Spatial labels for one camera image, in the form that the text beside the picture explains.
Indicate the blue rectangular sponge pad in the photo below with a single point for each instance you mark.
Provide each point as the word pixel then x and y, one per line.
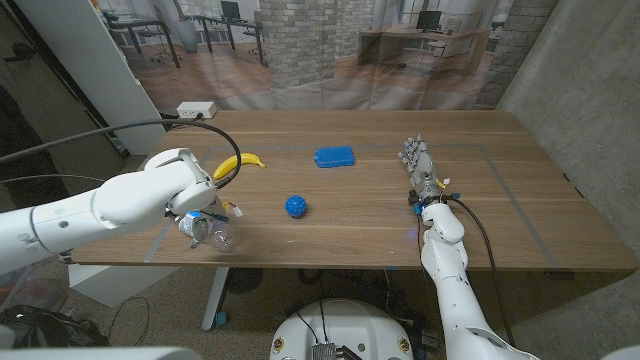
pixel 334 156

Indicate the yellow toy banana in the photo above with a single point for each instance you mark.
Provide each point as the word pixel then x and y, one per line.
pixel 250 159

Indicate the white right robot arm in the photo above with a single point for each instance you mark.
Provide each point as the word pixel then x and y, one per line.
pixel 450 280

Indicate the dark wooden door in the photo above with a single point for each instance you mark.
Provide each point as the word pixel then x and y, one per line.
pixel 40 90

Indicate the clear plastic bin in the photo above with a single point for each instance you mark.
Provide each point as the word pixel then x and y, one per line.
pixel 20 287

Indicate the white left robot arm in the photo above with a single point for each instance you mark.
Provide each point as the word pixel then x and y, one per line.
pixel 125 200

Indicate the blue spiky ball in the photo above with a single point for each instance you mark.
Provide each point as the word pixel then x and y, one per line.
pixel 296 206

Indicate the printed office backdrop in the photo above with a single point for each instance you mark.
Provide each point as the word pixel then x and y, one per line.
pixel 310 50

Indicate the white partition board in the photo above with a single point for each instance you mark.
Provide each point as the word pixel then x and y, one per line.
pixel 90 60

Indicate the white power strip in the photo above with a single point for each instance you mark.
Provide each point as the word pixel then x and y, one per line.
pixel 196 109

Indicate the black bag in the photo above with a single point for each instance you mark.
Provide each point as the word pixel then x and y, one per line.
pixel 50 330

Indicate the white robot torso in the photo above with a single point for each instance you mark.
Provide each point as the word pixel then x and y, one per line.
pixel 340 330

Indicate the dark round floor fan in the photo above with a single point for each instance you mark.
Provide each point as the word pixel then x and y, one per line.
pixel 243 280

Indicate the white table leg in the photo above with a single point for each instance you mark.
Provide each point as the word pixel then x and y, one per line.
pixel 216 295

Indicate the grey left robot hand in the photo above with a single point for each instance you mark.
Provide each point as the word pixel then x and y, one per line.
pixel 199 227

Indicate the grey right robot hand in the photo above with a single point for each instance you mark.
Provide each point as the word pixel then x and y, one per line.
pixel 422 170

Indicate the clear plastic water bottle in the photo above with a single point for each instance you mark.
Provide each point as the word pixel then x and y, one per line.
pixel 220 235

